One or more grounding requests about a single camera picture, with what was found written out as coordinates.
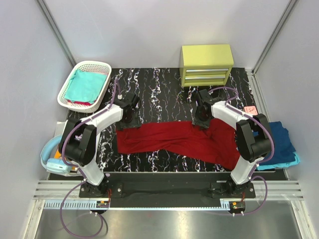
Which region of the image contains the pink cube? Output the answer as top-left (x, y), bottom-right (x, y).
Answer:
top-left (244, 106), bottom-right (258, 115)

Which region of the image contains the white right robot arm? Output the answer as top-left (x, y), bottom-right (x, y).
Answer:
top-left (192, 89), bottom-right (275, 198)

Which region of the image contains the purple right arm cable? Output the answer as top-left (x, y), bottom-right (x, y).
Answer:
top-left (208, 87), bottom-right (276, 180)

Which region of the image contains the aluminium frame post right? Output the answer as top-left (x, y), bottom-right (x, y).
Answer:
top-left (252, 0), bottom-right (299, 75)

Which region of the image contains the red t shirt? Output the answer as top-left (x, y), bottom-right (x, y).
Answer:
top-left (116, 119), bottom-right (240, 170)

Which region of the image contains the pink folded shirt in basket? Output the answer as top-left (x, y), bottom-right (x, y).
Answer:
top-left (67, 100), bottom-right (95, 106)

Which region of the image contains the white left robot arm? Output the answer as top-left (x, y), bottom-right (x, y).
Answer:
top-left (58, 93), bottom-right (142, 197)

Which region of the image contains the aluminium frame post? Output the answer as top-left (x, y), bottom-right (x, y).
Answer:
top-left (35, 0), bottom-right (77, 67)
top-left (252, 0), bottom-right (299, 75)

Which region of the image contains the light blue shirt under pile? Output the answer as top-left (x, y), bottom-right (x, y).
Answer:
top-left (257, 152), bottom-right (300, 171)

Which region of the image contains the white plastic laundry basket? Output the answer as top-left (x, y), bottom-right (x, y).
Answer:
top-left (57, 61), bottom-right (112, 113)

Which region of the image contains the aluminium frame post left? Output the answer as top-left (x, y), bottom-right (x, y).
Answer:
top-left (35, 0), bottom-right (77, 67)

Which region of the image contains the blue t shirt pile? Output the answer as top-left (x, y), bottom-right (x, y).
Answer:
top-left (269, 121), bottom-right (296, 159)

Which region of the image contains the yellow green drawer cabinet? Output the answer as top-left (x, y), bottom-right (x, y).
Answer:
top-left (179, 44), bottom-right (234, 87)

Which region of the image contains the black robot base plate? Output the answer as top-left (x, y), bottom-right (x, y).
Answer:
top-left (79, 172), bottom-right (256, 210)

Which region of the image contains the light blue ring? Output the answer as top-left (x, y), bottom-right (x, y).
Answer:
top-left (39, 134), bottom-right (78, 174)

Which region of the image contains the teal folded t shirt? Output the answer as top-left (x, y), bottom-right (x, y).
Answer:
top-left (65, 69), bottom-right (107, 102)

